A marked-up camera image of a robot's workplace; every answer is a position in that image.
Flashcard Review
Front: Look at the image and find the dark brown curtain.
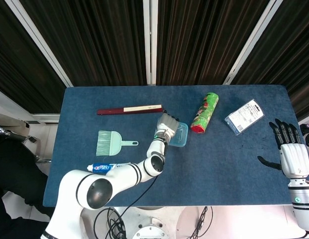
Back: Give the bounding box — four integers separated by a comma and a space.
230, 0, 309, 122
0, 0, 61, 114
156, 0, 269, 86
19, 0, 147, 87

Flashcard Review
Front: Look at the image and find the clear blister pack card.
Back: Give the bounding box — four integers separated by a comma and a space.
224, 99, 266, 136

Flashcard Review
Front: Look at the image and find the green and red snack canister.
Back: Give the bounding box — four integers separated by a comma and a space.
190, 92, 219, 134

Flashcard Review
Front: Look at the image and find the white upright frame post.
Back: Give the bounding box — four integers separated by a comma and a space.
143, 0, 159, 86

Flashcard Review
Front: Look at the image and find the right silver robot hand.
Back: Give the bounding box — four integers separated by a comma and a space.
257, 118, 309, 179

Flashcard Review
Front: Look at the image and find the blue velvet table cloth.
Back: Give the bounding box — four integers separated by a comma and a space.
42, 85, 301, 207

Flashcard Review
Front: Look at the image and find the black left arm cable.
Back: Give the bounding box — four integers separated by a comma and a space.
93, 139, 169, 239

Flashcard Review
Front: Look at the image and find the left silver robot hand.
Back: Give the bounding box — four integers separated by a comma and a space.
156, 112, 180, 141

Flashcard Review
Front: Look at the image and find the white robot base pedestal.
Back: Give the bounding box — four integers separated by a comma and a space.
114, 206, 186, 239

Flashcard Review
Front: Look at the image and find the black loose cable with plug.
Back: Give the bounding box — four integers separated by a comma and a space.
191, 206, 214, 239

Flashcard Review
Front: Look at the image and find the clear blue plastic box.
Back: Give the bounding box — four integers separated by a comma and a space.
157, 119, 189, 148

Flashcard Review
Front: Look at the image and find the dark red folded fan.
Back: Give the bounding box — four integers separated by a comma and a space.
97, 104, 165, 116

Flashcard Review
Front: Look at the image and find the blue white toothpaste tube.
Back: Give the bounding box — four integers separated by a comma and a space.
87, 162, 132, 174

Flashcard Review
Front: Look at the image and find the clear plastic container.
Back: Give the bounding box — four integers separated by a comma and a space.
158, 120, 188, 147

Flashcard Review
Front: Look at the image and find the pale green hand brush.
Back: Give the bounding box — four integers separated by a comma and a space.
96, 130, 139, 157

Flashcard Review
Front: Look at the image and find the white slanted frame post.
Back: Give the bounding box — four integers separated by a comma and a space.
4, 0, 74, 88
222, 0, 277, 86

